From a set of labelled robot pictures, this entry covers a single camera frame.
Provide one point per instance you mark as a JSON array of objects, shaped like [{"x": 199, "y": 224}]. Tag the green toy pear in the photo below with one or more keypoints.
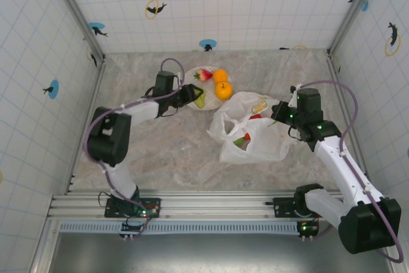
[{"x": 201, "y": 102}]

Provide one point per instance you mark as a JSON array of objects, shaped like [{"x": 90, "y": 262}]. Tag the glossy red round fruit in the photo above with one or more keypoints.
[{"x": 255, "y": 116}]

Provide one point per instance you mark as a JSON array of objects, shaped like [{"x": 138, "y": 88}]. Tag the yellow toy apple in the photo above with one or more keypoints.
[{"x": 223, "y": 91}]

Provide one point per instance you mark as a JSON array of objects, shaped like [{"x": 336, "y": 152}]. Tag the white lemon print plastic bag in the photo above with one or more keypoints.
[{"x": 265, "y": 145}]

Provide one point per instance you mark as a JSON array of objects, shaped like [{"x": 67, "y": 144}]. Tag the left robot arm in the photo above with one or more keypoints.
[{"x": 108, "y": 135}]

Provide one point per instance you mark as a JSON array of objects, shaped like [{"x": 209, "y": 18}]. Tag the white grid pattern plate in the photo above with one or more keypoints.
[{"x": 211, "y": 103}]

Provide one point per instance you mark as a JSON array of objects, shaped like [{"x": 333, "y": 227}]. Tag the wrinkled orange fruit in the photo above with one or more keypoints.
[{"x": 220, "y": 75}]

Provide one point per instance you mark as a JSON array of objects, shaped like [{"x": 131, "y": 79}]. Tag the penguin blue disc sticker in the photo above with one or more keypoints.
[{"x": 207, "y": 44}]

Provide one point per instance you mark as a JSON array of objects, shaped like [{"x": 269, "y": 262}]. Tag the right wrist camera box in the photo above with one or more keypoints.
[{"x": 293, "y": 98}]

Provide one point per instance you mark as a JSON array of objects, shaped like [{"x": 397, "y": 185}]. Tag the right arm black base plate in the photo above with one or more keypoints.
[{"x": 282, "y": 207}]

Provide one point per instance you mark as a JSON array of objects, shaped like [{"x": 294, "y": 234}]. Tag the aluminium mounting rail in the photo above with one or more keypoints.
[{"x": 207, "y": 204}]

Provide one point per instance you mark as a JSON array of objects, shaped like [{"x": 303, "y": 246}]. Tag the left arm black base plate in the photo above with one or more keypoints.
[{"x": 150, "y": 206}]

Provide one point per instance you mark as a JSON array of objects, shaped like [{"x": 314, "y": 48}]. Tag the aluminium corner post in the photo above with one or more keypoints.
[
  {"x": 354, "y": 11},
  {"x": 76, "y": 14}
]

